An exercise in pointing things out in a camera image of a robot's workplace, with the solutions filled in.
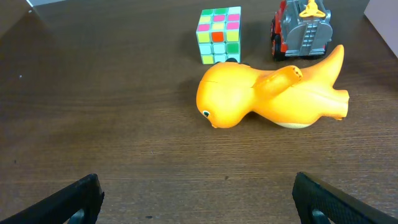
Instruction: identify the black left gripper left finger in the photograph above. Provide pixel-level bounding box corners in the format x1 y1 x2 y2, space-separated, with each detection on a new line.
1 174 104 224

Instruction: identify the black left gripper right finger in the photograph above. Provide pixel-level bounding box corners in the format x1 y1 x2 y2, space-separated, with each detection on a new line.
292 172 397 224

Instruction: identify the colourful puzzle cube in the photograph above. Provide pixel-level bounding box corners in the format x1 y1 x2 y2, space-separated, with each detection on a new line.
196 6 241 65

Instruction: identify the red grey toy truck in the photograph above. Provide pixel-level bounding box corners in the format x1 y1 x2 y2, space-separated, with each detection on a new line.
270 0 333 61

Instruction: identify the orange rubber dinosaur toy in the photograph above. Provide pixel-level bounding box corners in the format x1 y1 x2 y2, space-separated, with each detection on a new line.
196 45 349 129

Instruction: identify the white cardboard box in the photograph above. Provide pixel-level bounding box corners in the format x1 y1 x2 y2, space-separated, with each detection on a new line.
364 0 397 56

